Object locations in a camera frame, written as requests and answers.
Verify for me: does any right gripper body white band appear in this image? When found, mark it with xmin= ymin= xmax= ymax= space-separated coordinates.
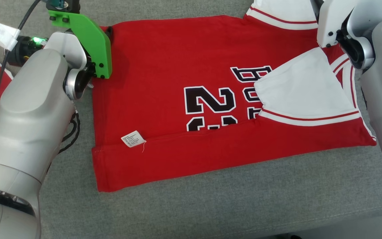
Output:
xmin=317 ymin=0 xmax=359 ymax=48

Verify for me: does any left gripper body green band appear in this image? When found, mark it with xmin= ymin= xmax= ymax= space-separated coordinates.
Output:
xmin=47 ymin=10 xmax=113 ymax=80

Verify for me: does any red Bulls jersey shirt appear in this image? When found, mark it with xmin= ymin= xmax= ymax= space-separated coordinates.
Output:
xmin=91 ymin=0 xmax=377 ymax=193

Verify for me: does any black braided cable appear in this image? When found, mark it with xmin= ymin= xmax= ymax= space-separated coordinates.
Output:
xmin=58 ymin=112 xmax=81 ymax=155

